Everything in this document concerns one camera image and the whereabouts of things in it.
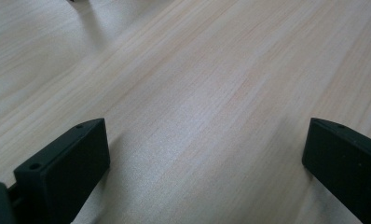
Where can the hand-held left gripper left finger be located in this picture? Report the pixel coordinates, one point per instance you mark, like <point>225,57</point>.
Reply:
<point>65,168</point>

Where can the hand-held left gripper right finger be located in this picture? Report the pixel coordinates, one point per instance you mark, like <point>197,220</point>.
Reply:
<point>345,161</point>

